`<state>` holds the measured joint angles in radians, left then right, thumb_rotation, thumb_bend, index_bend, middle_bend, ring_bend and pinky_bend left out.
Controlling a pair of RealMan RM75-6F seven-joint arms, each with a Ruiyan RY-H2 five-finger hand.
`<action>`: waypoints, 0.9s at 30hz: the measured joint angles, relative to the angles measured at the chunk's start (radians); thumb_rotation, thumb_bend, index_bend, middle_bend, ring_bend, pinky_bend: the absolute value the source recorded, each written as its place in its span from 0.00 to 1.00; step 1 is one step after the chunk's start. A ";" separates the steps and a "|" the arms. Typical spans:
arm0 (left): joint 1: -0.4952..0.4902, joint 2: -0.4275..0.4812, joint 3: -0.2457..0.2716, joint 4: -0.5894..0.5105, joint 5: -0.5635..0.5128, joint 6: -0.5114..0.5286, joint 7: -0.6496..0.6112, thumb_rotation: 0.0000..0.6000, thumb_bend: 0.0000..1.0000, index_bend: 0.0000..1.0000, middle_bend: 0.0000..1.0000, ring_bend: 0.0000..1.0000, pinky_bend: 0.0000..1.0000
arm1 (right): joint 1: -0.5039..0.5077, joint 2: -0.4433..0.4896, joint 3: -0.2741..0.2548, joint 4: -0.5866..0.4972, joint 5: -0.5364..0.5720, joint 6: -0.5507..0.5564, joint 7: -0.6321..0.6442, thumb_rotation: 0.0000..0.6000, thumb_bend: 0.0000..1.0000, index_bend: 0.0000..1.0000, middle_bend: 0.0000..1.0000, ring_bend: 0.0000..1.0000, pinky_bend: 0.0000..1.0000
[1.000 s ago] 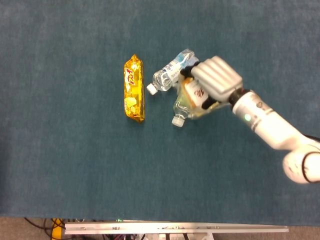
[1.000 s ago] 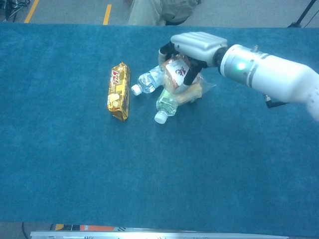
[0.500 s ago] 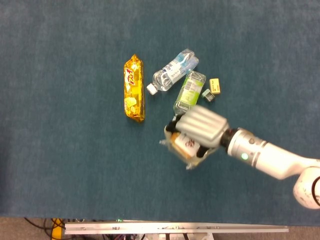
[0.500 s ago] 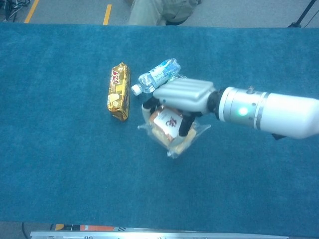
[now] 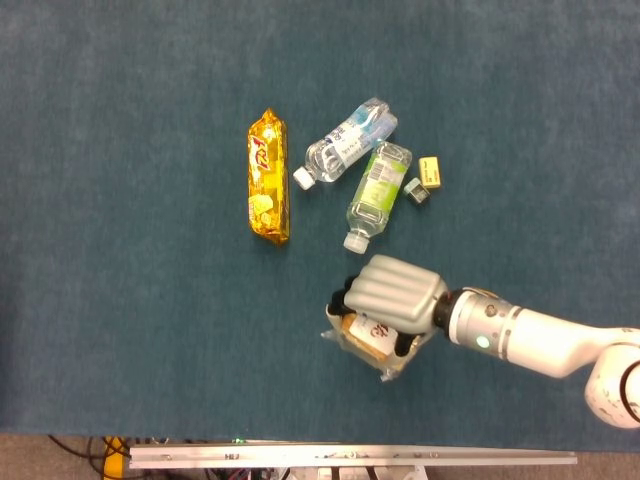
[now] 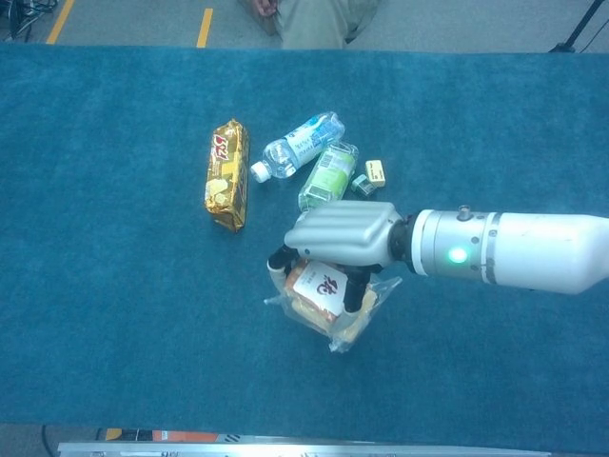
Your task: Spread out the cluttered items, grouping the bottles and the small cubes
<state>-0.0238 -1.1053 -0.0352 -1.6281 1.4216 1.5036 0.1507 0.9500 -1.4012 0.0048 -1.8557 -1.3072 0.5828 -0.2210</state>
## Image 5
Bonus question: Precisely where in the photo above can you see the gold foil biscuit packet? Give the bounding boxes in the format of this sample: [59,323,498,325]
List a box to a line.
[246,106,292,247]

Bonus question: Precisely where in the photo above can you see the yellow power strip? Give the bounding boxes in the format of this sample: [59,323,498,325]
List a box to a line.
[102,436,132,480]

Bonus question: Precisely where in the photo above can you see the clear bottle green label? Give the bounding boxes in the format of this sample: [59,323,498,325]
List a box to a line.
[342,140,414,256]

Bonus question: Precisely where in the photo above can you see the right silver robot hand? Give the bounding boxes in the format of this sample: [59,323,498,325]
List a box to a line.
[327,253,450,361]

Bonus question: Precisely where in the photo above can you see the clear water bottle blue label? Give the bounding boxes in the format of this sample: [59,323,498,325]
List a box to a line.
[292,97,400,191]

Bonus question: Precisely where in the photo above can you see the robot base with wiring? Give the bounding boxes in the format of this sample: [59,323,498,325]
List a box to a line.
[202,466,429,480]

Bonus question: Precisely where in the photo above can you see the small grey pencil sharpener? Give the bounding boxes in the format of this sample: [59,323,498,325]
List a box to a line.
[403,177,431,205]

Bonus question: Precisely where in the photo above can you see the black floor cables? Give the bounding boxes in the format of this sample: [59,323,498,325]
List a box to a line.
[48,434,132,476]

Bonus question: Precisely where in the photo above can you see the aluminium profile rail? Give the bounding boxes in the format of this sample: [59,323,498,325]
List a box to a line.
[128,441,578,470]

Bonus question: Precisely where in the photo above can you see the sliced bread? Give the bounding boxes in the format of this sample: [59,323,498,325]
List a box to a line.
[320,299,426,384]

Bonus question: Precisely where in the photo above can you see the yellow eraser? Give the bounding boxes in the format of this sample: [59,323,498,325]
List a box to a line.
[417,155,442,190]

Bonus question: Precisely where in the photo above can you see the teal table cloth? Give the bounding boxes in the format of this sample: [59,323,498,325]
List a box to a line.
[0,0,640,451]

